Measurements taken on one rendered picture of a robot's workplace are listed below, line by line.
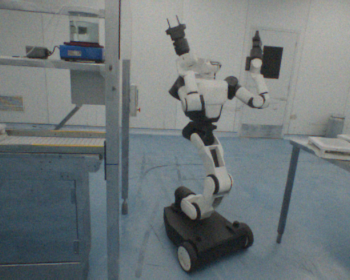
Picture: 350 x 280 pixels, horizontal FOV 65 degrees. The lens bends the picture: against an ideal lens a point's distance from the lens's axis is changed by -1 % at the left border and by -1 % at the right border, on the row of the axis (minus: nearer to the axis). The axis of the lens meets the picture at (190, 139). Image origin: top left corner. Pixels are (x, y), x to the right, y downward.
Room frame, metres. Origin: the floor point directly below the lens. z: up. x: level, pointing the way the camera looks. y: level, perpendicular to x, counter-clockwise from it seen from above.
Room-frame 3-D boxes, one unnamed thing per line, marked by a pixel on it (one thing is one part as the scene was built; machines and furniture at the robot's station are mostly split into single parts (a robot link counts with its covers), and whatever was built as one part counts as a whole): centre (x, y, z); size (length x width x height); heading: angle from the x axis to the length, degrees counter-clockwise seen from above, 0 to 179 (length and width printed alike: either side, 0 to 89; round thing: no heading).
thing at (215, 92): (2.00, -0.07, 1.15); 0.34 x 0.30 x 0.36; 125
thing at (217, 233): (1.94, -0.12, 0.19); 0.64 x 0.52 x 0.33; 35
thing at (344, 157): (1.70, -0.92, 0.90); 0.24 x 0.24 x 0.02; 87
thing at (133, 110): (2.31, 0.50, 1.05); 0.17 x 0.06 x 0.26; 10
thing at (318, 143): (1.70, -0.92, 0.95); 0.25 x 0.24 x 0.02; 177
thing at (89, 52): (1.47, 0.58, 1.39); 0.21 x 0.20 x 0.09; 10
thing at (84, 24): (1.46, 0.58, 1.53); 0.15 x 0.15 x 0.19
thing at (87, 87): (1.56, 0.57, 1.22); 0.22 x 0.11 x 0.20; 100
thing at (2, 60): (1.39, 0.74, 1.33); 0.62 x 0.38 x 0.04; 100
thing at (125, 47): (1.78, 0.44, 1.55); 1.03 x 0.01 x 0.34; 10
